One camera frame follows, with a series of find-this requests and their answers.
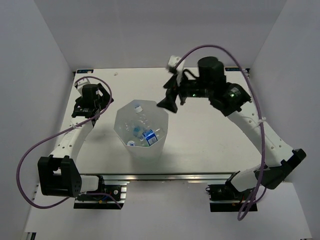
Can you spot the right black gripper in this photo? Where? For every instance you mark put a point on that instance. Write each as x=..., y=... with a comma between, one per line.
x=168, y=102

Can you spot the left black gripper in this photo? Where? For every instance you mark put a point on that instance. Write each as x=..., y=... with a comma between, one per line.
x=104, y=98

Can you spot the white octagonal plastic bin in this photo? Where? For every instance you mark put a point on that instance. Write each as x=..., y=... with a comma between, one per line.
x=158, y=118

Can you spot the clear crushed plastic bottle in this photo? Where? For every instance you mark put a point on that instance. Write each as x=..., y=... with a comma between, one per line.
x=138, y=122

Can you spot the blue label water bottle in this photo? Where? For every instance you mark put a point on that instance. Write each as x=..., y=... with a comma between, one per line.
x=151, y=136

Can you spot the small clear water bottle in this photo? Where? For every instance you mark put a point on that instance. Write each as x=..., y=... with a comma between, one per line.
x=133, y=143

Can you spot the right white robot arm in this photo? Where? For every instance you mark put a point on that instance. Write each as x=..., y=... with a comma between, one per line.
x=235, y=103

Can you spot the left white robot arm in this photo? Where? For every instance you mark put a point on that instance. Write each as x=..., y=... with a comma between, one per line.
x=57, y=172

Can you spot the left blue table sticker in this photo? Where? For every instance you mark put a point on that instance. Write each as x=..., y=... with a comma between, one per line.
x=84, y=71

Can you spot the blue table sticker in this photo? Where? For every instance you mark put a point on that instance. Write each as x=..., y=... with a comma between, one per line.
x=232, y=69
x=84, y=71

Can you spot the right blue table sticker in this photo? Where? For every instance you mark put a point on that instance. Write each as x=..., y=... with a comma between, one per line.
x=232, y=69

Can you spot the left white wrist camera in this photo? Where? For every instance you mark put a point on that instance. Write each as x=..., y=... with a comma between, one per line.
x=81, y=83

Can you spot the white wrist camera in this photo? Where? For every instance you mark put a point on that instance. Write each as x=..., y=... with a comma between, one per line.
x=175, y=65
x=81, y=83

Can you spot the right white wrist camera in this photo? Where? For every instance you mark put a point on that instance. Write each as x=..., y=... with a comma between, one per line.
x=175, y=65

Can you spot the aluminium front rail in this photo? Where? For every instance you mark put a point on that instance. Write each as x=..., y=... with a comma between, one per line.
x=148, y=177

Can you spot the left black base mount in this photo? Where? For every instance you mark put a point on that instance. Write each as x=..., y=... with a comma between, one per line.
x=113, y=197

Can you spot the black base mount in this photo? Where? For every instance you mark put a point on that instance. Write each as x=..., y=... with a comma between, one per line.
x=113, y=197
x=223, y=198

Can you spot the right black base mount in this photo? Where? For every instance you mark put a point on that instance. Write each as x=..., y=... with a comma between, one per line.
x=223, y=198

